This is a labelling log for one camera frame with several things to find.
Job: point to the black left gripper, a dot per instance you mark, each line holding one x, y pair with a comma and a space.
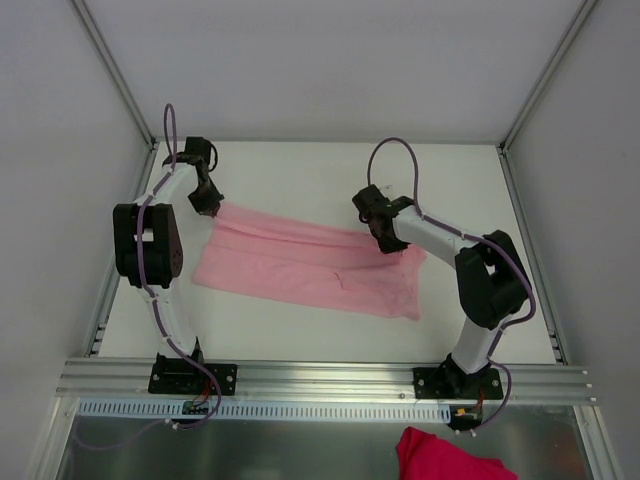
207, 198

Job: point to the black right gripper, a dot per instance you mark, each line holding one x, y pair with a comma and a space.
386, 238

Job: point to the pink t shirt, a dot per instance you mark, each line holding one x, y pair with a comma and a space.
276, 258

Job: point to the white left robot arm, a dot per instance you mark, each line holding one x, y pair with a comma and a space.
148, 248

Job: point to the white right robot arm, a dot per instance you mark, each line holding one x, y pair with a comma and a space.
491, 281

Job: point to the red t shirt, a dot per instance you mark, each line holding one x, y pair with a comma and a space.
422, 455

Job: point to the aluminium front rail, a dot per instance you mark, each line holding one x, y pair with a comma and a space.
325, 381

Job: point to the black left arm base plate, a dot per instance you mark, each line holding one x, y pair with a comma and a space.
177, 377

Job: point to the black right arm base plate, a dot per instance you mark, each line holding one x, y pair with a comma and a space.
440, 383

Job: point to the left aluminium frame post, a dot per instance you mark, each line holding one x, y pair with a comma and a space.
101, 48

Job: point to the aluminium frame post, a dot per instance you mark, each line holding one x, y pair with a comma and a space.
567, 39
101, 48

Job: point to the white slotted cable duct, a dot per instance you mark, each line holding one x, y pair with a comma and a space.
266, 410

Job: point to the right aluminium frame post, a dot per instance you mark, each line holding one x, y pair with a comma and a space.
567, 39

